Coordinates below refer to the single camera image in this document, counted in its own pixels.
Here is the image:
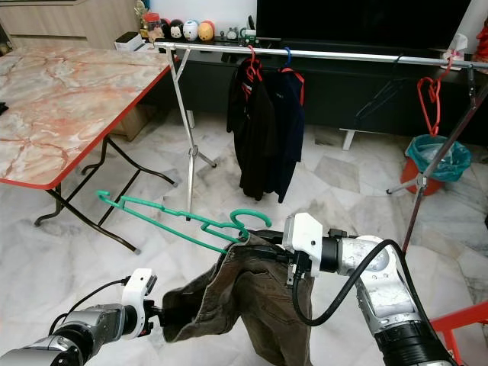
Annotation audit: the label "black television console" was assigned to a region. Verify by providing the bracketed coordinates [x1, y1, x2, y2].
[160, 43, 488, 149]

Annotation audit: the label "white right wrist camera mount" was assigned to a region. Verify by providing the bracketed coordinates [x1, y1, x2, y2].
[282, 213, 323, 260]

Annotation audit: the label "red plastic hanger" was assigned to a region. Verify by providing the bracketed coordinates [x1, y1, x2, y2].
[242, 46, 264, 98]
[416, 57, 452, 138]

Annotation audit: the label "white blue round plush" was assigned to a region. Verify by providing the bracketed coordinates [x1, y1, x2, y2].
[182, 20, 200, 42]

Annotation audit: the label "navy shirt red collar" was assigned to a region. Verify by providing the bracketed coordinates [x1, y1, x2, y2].
[263, 67, 307, 204]

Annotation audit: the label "floral tissue pack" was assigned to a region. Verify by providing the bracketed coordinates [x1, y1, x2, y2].
[442, 34, 467, 63]

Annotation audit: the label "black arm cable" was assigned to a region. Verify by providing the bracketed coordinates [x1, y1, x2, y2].
[291, 239, 420, 327]
[57, 278, 129, 336]

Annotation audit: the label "brown trousers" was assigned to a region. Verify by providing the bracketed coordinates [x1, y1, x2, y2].
[162, 231, 313, 366]

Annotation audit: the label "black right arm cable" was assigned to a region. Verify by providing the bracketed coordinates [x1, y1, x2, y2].
[291, 239, 420, 327]

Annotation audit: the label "metal clothes rack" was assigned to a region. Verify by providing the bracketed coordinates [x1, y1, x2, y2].
[156, 41, 488, 254]

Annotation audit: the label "black flat television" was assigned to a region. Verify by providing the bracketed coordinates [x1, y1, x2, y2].
[256, 0, 472, 50]

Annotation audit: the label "remote control holder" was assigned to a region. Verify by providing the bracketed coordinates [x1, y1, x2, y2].
[239, 17, 258, 42]

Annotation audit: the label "green plastic hanger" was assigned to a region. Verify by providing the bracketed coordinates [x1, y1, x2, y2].
[97, 190, 272, 254]

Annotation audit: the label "white box black lid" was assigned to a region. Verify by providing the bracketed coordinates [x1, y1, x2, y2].
[114, 31, 146, 53]

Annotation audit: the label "red orange seated statue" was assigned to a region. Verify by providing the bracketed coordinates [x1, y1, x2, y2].
[473, 19, 488, 63]

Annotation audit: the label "yellow round plush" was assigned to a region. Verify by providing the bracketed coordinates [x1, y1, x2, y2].
[197, 21, 216, 43]

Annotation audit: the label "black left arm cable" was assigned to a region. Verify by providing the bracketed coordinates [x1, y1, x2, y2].
[57, 278, 129, 336]

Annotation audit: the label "marble folding table red edge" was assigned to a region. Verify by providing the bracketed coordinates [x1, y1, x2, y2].
[0, 47, 178, 254]

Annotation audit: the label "red bin teal liner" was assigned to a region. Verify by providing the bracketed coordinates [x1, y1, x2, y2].
[400, 134, 472, 196]

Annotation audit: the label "black jacket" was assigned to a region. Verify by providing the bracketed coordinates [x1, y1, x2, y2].
[226, 61, 275, 201]

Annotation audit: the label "light wooden cabinet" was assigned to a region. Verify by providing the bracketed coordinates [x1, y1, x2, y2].
[0, 0, 142, 50]

